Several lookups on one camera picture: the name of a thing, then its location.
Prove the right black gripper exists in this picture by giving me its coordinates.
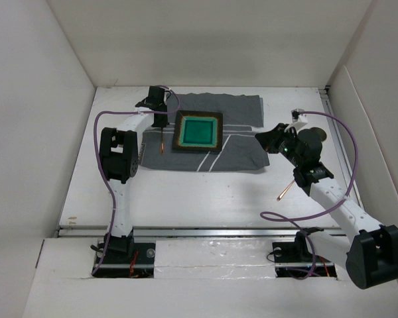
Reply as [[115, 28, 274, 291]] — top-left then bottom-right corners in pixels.
[[254, 123, 302, 168]]

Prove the grey striped cloth napkin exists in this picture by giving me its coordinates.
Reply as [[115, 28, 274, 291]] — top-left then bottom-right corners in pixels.
[[139, 93, 269, 172]]

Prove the copper fork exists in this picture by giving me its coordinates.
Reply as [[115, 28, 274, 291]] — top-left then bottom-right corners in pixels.
[[160, 127, 165, 155]]

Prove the green square ceramic plate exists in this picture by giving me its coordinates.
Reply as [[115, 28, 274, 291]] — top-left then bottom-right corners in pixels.
[[172, 110, 223, 152]]

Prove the metal cup with cork base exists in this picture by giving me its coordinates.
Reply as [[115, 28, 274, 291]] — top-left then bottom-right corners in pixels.
[[310, 127, 327, 142]]

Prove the copper spoon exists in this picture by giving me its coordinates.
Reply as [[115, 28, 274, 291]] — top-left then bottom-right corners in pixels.
[[276, 180, 295, 201]]

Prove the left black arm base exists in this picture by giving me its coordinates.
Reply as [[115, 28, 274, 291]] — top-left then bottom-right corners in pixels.
[[90, 233, 156, 278]]

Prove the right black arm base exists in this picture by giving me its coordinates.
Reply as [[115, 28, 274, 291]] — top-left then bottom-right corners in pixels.
[[267, 227, 338, 280]]

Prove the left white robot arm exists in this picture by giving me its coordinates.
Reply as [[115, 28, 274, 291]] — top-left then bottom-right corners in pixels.
[[94, 85, 174, 239]]

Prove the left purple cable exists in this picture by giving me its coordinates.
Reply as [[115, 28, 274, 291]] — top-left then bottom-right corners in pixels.
[[91, 86, 182, 276]]

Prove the purple cable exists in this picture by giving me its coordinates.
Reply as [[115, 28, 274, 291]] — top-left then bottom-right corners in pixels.
[[91, 86, 182, 276], [260, 111, 358, 280]]

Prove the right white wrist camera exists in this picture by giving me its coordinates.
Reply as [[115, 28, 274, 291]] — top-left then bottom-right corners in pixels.
[[284, 109, 308, 133]]

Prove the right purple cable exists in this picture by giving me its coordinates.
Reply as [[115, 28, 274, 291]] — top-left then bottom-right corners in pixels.
[[260, 111, 358, 280]]

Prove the aluminium rail at table front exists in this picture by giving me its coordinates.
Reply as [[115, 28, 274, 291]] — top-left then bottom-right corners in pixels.
[[54, 225, 349, 238]]

